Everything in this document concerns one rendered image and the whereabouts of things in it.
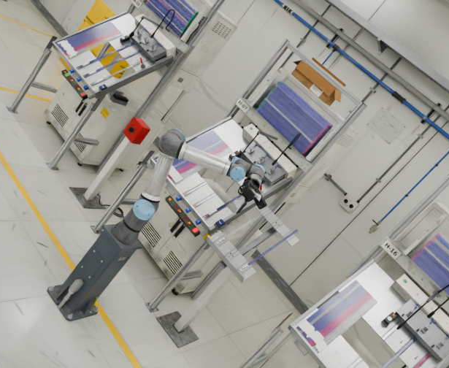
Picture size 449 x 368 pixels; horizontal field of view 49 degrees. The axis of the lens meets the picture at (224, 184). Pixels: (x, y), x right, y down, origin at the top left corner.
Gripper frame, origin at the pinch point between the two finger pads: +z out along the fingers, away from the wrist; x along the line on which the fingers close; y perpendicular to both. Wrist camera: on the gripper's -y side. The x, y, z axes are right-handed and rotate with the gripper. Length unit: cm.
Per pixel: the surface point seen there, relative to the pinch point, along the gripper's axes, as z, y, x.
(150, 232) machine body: -78, -8, -130
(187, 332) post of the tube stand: -19, -64, -116
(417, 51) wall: -272, -64, 74
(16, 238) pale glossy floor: -1, 60, -139
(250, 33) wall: -332, 38, -58
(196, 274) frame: -46, -42, -96
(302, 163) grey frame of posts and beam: -98, -32, -5
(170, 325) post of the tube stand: -16, -51, -118
